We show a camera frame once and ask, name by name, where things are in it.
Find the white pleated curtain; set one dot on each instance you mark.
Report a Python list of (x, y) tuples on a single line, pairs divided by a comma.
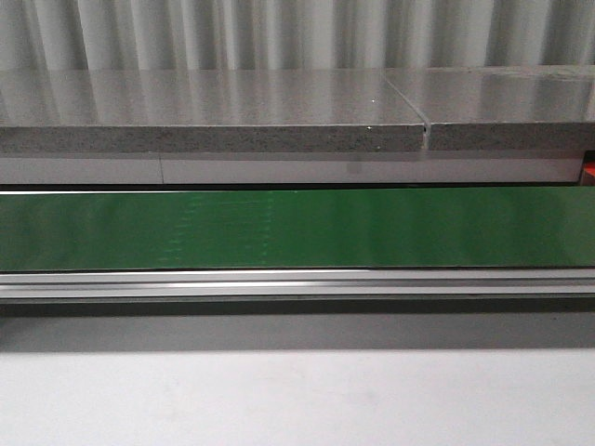
[(246, 35)]

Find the right grey stone slab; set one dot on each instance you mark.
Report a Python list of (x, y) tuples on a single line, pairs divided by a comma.
[(539, 108)]

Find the green conveyor belt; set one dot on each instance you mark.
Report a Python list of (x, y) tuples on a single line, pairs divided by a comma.
[(508, 227)]

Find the grey stone slab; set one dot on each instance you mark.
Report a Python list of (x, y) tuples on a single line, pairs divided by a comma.
[(539, 108), (205, 111)]

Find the red plastic tray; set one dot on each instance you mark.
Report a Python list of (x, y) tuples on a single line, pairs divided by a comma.
[(588, 174)]

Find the left grey stone slab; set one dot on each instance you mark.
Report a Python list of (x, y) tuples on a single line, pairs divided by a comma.
[(205, 111)]

